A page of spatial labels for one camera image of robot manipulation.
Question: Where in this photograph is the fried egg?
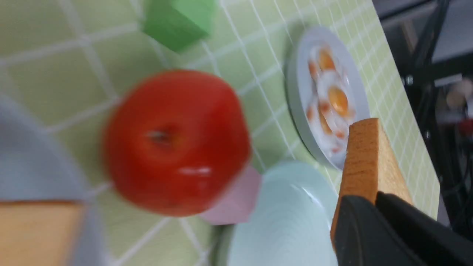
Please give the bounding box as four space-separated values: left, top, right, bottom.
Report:
306 97 348 156
307 46 337 81
316 71 356 123

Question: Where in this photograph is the teal empty plate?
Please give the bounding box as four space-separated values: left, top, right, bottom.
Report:
213 161 338 266

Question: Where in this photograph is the light blue bread plate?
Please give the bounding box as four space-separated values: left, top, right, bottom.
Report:
0 96 108 266

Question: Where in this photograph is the green cube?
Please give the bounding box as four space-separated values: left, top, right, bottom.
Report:
142 0 217 52

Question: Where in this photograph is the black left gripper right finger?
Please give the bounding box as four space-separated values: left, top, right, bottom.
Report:
375 192 473 266

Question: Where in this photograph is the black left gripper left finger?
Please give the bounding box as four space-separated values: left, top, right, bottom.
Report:
334 195 426 266

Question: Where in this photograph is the pink-lilac cube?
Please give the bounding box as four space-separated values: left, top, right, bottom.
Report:
198 165 262 225

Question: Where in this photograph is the red apple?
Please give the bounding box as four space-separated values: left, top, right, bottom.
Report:
102 69 252 217

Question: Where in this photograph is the toast slice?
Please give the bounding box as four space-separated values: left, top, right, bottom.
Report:
330 118 413 245
0 200 85 266

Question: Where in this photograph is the grey-blue egg plate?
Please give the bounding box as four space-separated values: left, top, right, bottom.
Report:
286 26 371 170

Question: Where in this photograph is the black metal frame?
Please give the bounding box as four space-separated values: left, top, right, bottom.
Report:
373 0 472 240

